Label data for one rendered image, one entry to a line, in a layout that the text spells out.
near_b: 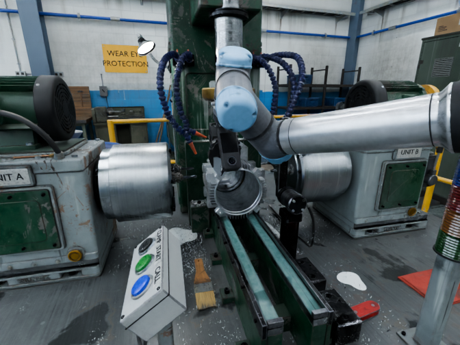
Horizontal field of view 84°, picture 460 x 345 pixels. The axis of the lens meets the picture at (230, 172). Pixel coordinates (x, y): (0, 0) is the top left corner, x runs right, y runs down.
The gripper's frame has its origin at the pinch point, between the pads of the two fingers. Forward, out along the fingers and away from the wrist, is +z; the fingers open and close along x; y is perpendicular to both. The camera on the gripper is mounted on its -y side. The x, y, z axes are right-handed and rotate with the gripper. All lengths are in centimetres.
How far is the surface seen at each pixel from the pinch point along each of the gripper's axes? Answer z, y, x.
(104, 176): 0.5, 3.0, 33.0
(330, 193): 9.9, -3.9, -39.6
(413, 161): -1, -2, -69
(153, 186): 2.2, -0.8, 19.9
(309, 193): 8.8, -3.8, -30.9
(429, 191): 112, 59, -226
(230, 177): 18.4, 14.6, -8.0
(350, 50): 162, 528, -441
